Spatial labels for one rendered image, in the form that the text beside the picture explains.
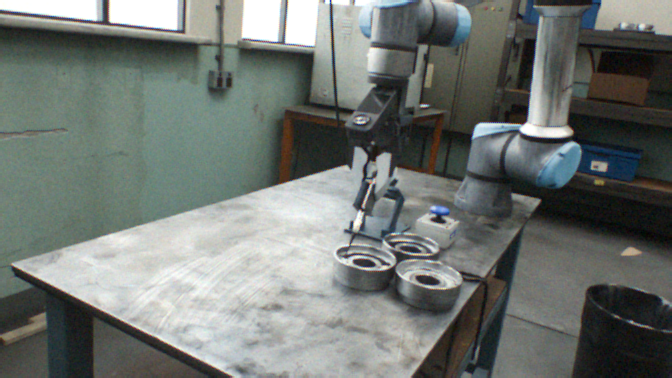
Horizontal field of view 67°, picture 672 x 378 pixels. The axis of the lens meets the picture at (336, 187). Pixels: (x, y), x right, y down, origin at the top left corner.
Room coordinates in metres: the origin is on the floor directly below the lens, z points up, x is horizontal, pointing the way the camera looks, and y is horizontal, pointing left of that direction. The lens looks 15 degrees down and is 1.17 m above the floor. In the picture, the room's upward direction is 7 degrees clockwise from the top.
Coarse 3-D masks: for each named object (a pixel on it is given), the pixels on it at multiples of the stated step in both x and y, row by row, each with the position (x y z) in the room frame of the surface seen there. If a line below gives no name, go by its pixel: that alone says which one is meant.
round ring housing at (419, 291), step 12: (408, 264) 0.79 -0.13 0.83; (420, 264) 0.79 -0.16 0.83; (432, 264) 0.79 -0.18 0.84; (396, 276) 0.74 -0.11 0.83; (420, 276) 0.76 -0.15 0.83; (432, 276) 0.76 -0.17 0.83; (444, 276) 0.77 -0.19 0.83; (456, 276) 0.76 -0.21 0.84; (396, 288) 0.73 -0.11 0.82; (408, 288) 0.71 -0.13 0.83; (420, 288) 0.70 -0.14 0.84; (432, 288) 0.69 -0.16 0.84; (444, 288) 0.70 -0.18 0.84; (456, 288) 0.71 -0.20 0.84; (408, 300) 0.71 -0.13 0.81; (420, 300) 0.70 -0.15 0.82; (432, 300) 0.69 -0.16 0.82; (444, 300) 0.70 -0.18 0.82
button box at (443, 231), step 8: (424, 216) 1.03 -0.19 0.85; (432, 216) 1.03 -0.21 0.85; (424, 224) 0.99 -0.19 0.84; (432, 224) 0.98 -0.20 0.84; (440, 224) 0.99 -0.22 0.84; (448, 224) 0.99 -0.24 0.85; (456, 224) 1.01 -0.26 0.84; (416, 232) 0.99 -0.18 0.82; (424, 232) 0.99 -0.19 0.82; (432, 232) 0.98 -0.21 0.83; (440, 232) 0.97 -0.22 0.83; (448, 232) 0.96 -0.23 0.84; (456, 232) 1.02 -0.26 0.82; (440, 240) 0.97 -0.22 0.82; (448, 240) 0.97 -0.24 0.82
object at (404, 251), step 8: (384, 240) 0.87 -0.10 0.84; (392, 240) 0.90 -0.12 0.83; (400, 240) 0.91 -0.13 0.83; (408, 240) 0.91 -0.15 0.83; (416, 240) 0.92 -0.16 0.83; (424, 240) 0.91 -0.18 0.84; (432, 240) 0.90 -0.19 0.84; (384, 248) 0.85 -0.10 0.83; (392, 248) 0.83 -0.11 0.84; (400, 248) 0.88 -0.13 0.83; (408, 248) 0.89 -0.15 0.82; (416, 248) 0.88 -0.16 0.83; (424, 248) 0.88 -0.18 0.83; (432, 248) 0.89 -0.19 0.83; (440, 248) 0.86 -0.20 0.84; (400, 256) 0.82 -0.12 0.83; (408, 256) 0.82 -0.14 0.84; (416, 256) 0.82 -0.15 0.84; (424, 256) 0.82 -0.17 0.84; (432, 256) 0.83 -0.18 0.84
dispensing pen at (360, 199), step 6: (372, 180) 0.86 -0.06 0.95; (366, 186) 0.84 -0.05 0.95; (360, 192) 0.84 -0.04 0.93; (366, 192) 0.83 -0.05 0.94; (360, 198) 0.83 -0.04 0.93; (354, 204) 0.83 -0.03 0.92; (360, 204) 0.82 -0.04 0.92; (360, 210) 0.83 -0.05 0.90; (360, 216) 0.82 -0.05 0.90; (354, 222) 0.82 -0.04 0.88; (360, 222) 0.82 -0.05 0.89; (354, 228) 0.82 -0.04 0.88; (354, 234) 0.81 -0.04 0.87; (348, 246) 0.80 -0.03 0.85
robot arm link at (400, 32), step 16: (384, 0) 0.84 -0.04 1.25; (400, 0) 0.83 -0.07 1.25; (416, 0) 0.84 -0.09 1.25; (384, 16) 0.84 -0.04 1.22; (400, 16) 0.83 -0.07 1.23; (416, 16) 0.85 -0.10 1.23; (432, 16) 0.87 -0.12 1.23; (384, 32) 0.84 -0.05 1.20; (400, 32) 0.83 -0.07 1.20; (416, 32) 0.86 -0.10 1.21; (384, 48) 0.84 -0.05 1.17; (400, 48) 0.84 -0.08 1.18
